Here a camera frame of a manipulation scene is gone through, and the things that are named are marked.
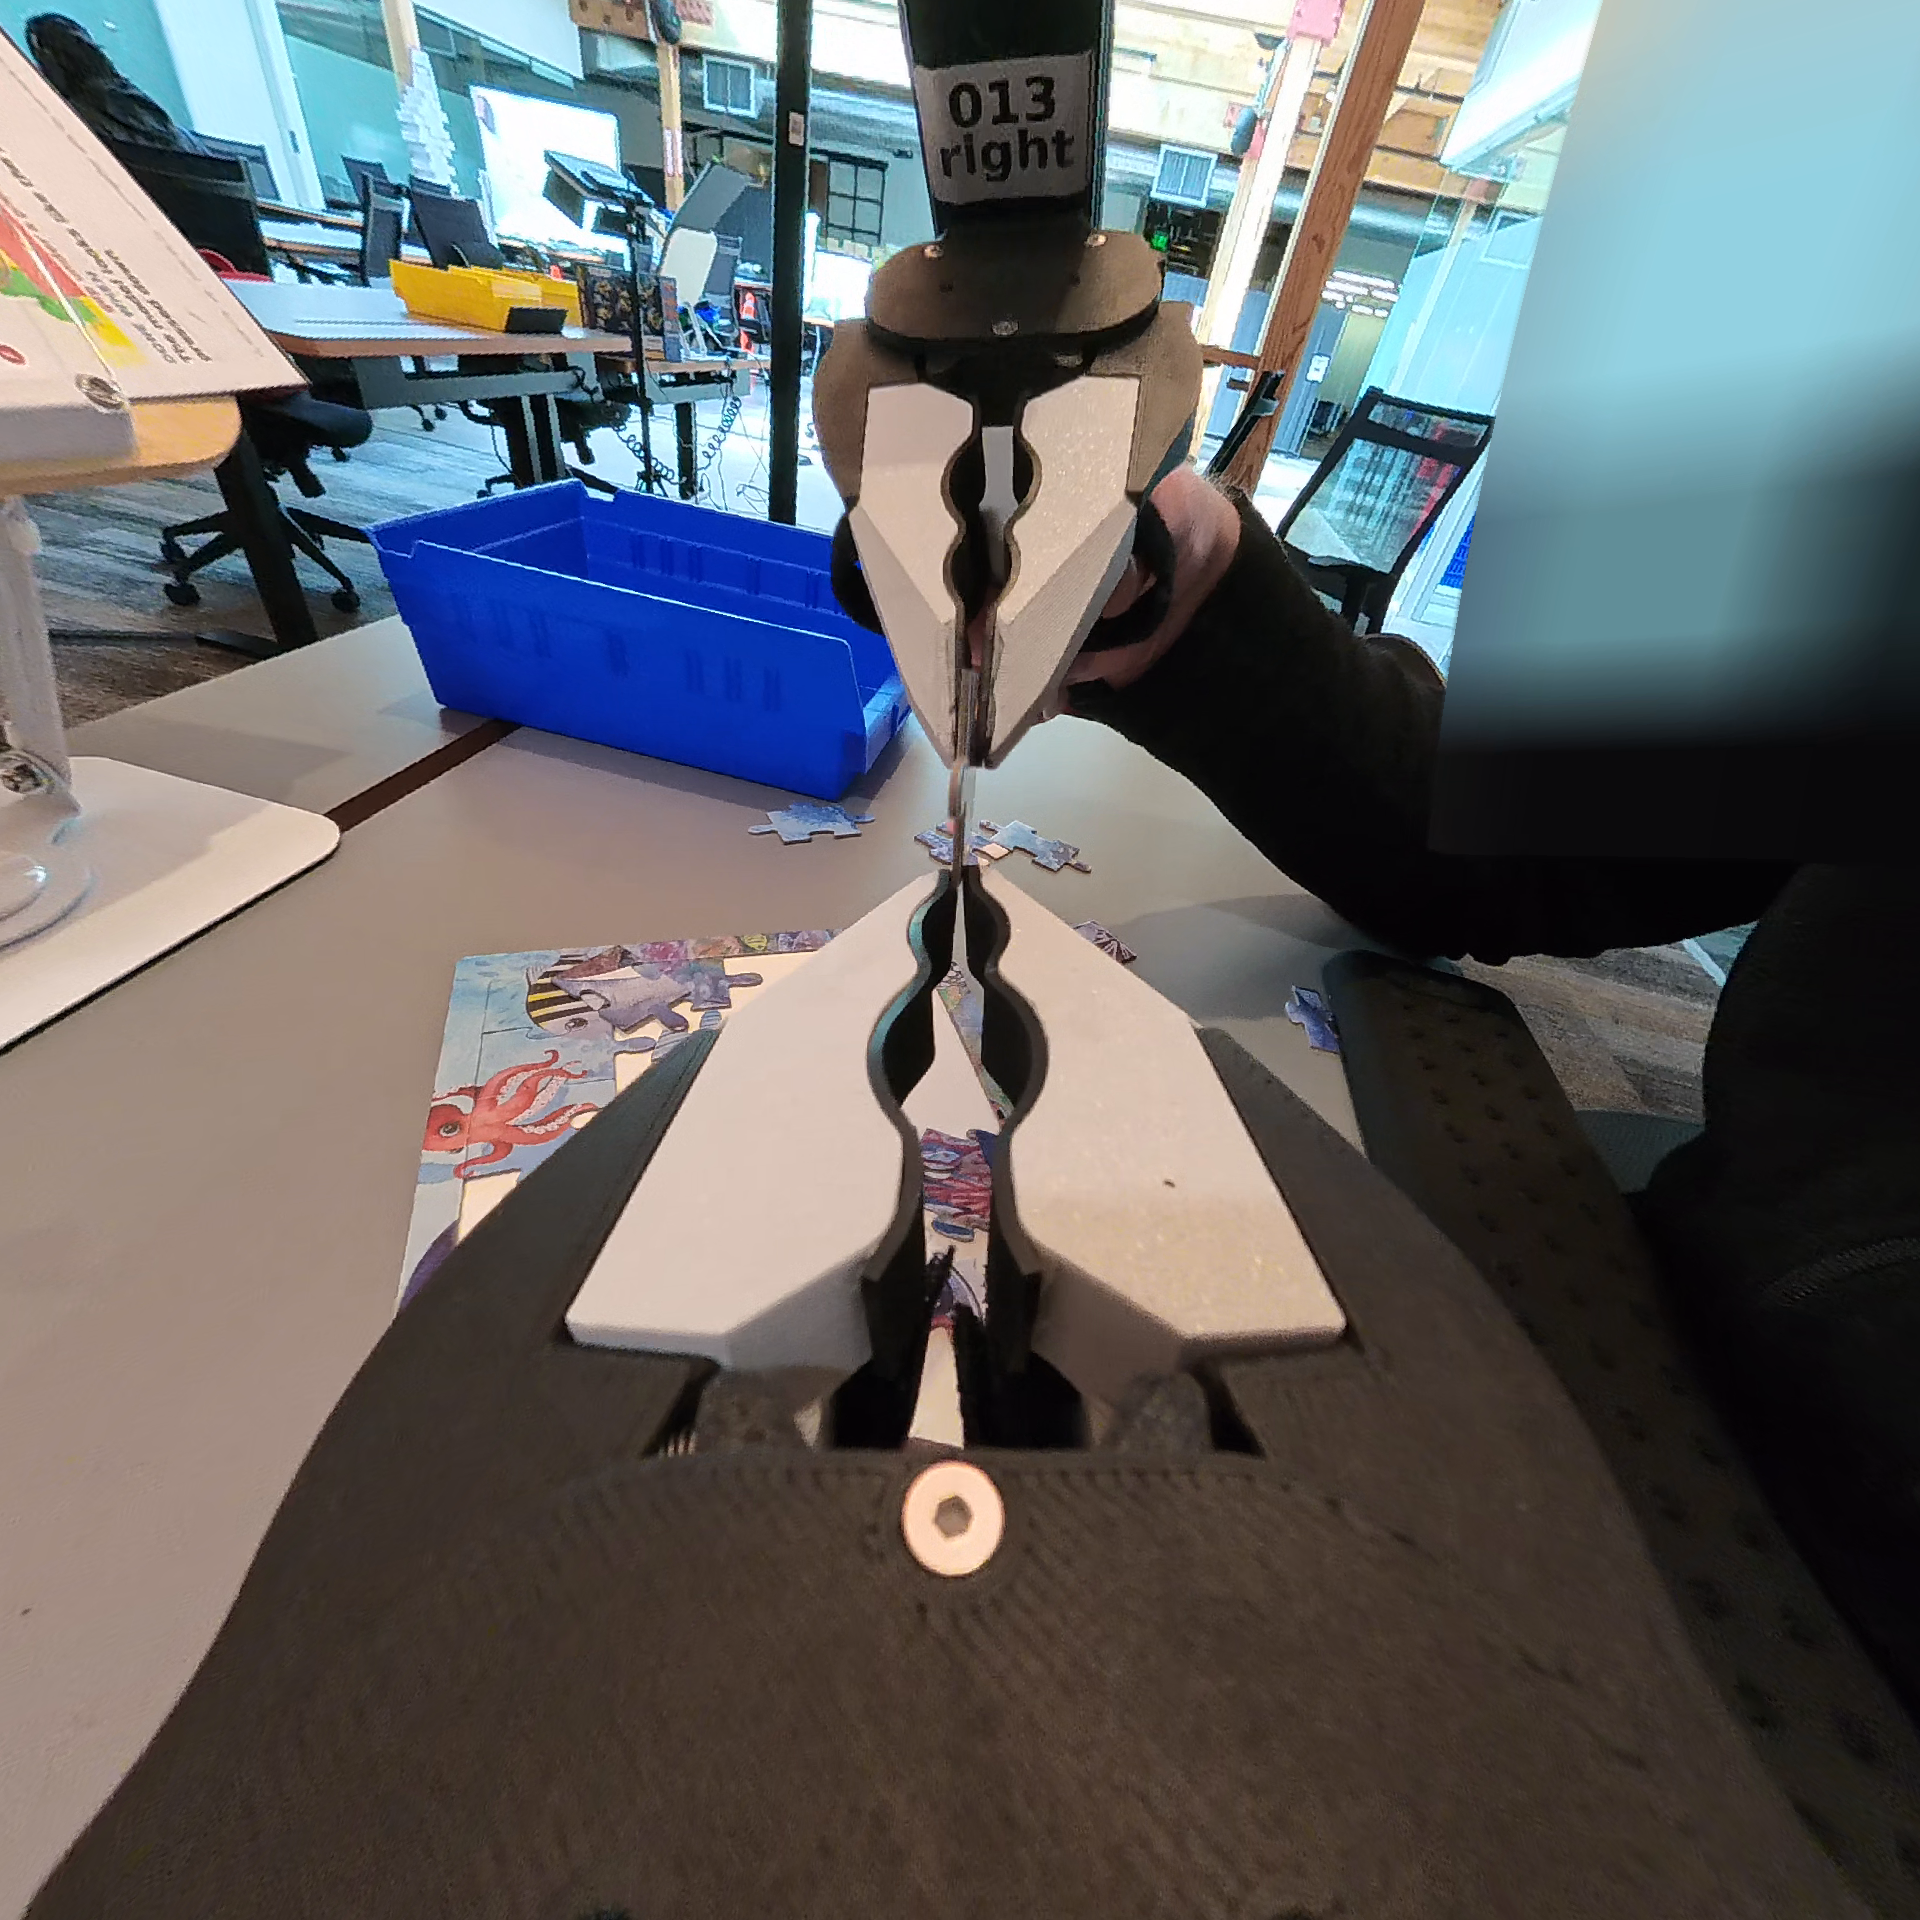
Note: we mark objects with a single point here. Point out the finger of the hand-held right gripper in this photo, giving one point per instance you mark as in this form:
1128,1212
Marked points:
1086,495
898,509

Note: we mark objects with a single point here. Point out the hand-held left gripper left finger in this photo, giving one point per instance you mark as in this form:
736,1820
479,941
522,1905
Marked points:
719,1202

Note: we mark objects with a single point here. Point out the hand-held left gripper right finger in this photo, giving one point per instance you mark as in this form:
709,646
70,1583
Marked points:
1184,1202

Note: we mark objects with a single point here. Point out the ocean print puzzle board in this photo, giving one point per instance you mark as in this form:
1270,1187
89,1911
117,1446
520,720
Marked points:
494,1037

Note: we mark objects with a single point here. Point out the orange pufferfish puzzle piece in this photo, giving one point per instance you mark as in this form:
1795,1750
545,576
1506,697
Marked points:
958,842

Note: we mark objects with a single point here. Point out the person's right forearm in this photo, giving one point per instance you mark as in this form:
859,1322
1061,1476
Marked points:
1319,720

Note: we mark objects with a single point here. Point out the person's right hand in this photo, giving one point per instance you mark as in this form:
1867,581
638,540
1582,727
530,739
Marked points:
1201,540

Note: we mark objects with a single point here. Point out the group of assembled puzzle pieces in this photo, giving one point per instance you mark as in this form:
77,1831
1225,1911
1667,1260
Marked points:
509,1111

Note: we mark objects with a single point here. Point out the black support pole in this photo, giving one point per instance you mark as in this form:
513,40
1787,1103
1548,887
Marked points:
789,301

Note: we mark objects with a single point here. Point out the blue plastic storage bin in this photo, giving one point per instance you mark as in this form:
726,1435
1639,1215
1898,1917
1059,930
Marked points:
630,646

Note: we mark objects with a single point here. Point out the black perforated pad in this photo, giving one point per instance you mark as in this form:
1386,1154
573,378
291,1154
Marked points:
1499,1141

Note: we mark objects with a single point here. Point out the few scattered puzzle pieces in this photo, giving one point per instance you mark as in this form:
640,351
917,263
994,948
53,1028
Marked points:
817,823

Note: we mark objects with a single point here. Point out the yellow plastic bin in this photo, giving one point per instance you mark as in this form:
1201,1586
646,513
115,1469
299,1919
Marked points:
464,293

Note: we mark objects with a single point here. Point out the grey office desk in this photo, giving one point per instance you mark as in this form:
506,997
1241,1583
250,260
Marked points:
373,323

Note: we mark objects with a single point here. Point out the black office chair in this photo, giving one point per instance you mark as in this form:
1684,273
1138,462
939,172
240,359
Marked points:
299,436

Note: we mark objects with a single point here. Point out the white stand base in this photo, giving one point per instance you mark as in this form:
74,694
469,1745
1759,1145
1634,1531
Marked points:
195,855

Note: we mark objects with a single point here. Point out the person's black clothing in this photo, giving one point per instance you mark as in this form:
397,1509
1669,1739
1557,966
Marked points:
1830,1202

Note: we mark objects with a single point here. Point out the light wooden table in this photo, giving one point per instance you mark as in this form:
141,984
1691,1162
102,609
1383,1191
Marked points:
166,443

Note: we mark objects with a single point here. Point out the white instruction board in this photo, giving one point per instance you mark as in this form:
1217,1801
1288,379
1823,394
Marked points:
91,271

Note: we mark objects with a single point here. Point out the wooden post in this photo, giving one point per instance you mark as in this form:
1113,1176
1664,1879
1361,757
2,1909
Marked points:
1319,227

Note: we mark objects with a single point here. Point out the black frame chair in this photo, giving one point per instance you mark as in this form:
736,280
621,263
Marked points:
1395,495

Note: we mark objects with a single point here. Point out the metal stand bracket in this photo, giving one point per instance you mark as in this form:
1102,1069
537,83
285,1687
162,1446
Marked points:
23,629

